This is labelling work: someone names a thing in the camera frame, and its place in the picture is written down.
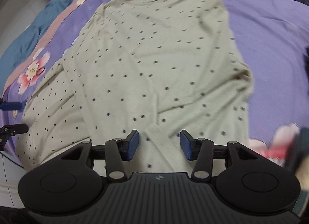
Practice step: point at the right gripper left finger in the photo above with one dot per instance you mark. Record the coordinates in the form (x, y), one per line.
(129, 146)

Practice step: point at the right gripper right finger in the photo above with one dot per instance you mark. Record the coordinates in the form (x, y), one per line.
(190, 146)

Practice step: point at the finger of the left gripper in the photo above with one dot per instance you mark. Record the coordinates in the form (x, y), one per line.
(14, 129)
(11, 106)

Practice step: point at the beige polka dot shirt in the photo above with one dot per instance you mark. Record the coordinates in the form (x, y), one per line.
(157, 66)

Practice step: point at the red knitted garment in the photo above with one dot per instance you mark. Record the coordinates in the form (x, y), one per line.
(278, 152)

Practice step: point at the teal bed sheet edge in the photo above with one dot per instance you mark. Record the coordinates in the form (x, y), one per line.
(20, 49)

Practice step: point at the purple floral bed sheet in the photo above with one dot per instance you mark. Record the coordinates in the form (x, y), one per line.
(270, 35)

